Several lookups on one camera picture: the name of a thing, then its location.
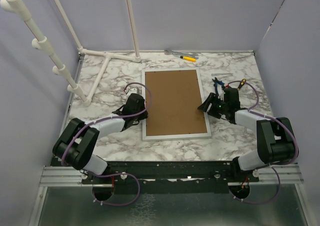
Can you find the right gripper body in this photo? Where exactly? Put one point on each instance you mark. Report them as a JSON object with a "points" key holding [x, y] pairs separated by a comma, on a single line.
{"points": [[221, 105]]}

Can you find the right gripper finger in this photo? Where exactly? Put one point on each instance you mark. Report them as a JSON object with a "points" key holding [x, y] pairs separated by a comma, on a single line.
{"points": [[203, 107], [210, 100]]}

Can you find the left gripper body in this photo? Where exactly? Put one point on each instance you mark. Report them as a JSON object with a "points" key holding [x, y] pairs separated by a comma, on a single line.
{"points": [[140, 116]]}

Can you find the white picture frame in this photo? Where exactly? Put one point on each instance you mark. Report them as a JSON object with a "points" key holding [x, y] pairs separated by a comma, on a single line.
{"points": [[176, 94]]}

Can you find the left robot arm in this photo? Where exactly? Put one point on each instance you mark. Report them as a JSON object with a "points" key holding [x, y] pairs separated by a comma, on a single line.
{"points": [[76, 144]]}

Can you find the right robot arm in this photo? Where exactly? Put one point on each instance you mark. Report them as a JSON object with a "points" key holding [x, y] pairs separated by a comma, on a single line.
{"points": [[275, 141]]}

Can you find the black yellow screwdriver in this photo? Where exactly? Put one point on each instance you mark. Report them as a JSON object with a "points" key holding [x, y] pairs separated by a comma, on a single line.
{"points": [[241, 84]]}

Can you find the yellow utility knife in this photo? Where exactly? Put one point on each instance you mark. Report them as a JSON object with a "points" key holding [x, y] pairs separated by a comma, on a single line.
{"points": [[186, 58]]}

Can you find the silver wrench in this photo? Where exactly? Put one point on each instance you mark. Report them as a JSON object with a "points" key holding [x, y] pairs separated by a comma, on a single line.
{"points": [[181, 54]]}

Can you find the white PVC pipe rack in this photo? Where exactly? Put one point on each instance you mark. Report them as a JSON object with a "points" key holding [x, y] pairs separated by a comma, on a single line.
{"points": [[26, 77]]}

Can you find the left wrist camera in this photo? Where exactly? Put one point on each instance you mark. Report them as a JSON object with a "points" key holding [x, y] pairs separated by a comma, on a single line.
{"points": [[133, 90]]}

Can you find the blue handled pliers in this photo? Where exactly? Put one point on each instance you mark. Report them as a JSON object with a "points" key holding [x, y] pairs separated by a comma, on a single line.
{"points": [[216, 84]]}

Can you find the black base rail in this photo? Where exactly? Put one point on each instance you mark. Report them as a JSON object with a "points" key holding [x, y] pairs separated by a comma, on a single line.
{"points": [[169, 177]]}

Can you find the aluminium extrusion rail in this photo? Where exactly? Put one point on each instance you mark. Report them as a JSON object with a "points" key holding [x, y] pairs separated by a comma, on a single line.
{"points": [[58, 176]]}

